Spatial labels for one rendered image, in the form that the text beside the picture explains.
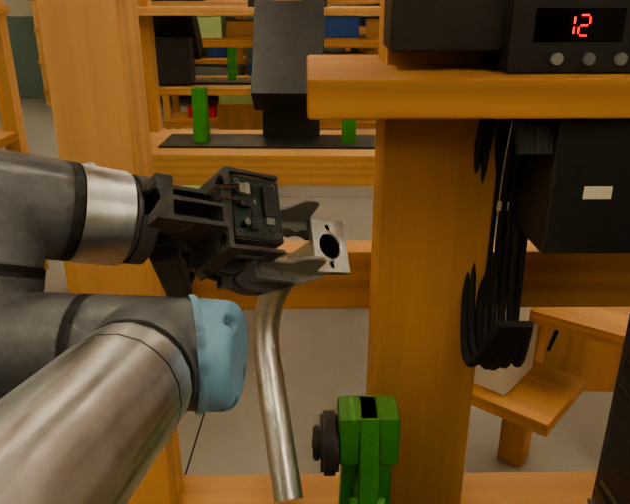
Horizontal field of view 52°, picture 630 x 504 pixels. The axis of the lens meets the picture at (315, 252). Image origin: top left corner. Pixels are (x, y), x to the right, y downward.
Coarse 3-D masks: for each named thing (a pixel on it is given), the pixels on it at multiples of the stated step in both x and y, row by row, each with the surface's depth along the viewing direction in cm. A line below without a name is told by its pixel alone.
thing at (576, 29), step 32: (512, 0) 62; (544, 0) 62; (576, 0) 62; (608, 0) 62; (512, 32) 63; (544, 32) 63; (576, 32) 63; (608, 32) 63; (512, 64) 64; (544, 64) 64; (576, 64) 64; (608, 64) 64
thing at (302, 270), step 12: (264, 264) 58; (276, 264) 58; (288, 264) 58; (300, 264) 58; (312, 264) 58; (264, 276) 58; (276, 276) 59; (288, 276) 60; (300, 276) 61; (312, 276) 61
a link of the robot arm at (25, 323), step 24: (0, 264) 42; (0, 288) 42; (24, 288) 43; (0, 312) 41; (24, 312) 41; (48, 312) 41; (0, 336) 40; (24, 336) 40; (48, 336) 40; (0, 360) 40; (24, 360) 40; (48, 360) 40; (0, 384) 41
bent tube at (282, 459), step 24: (312, 240) 62; (336, 240) 64; (336, 264) 63; (288, 288) 69; (264, 312) 71; (264, 336) 71; (264, 360) 70; (264, 384) 69; (264, 408) 68; (288, 408) 69; (264, 432) 68; (288, 432) 68; (288, 456) 66; (288, 480) 65
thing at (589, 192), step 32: (576, 128) 65; (608, 128) 65; (544, 160) 69; (576, 160) 66; (608, 160) 66; (544, 192) 69; (576, 192) 68; (608, 192) 68; (544, 224) 69; (576, 224) 69; (608, 224) 69
